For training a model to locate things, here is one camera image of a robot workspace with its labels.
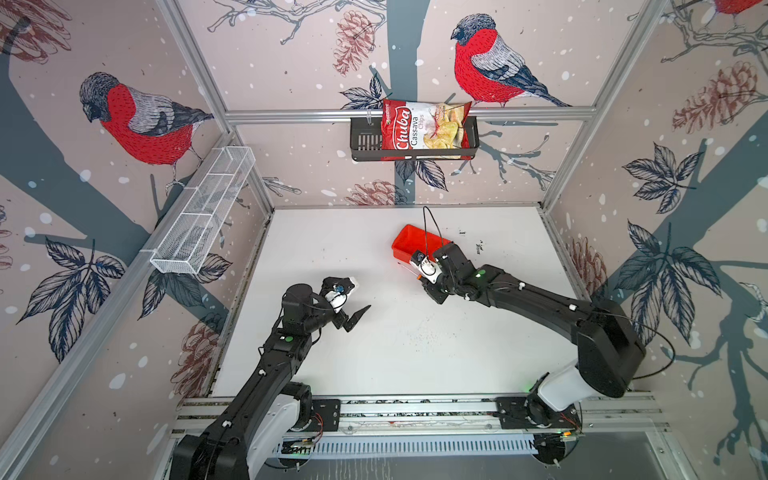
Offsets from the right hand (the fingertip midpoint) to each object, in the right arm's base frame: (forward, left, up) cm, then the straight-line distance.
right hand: (424, 284), depth 86 cm
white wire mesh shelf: (-3, +59, +23) cm, 63 cm away
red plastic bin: (+24, +3, -8) cm, 26 cm away
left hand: (-6, +19, +6) cm, 21 cm away
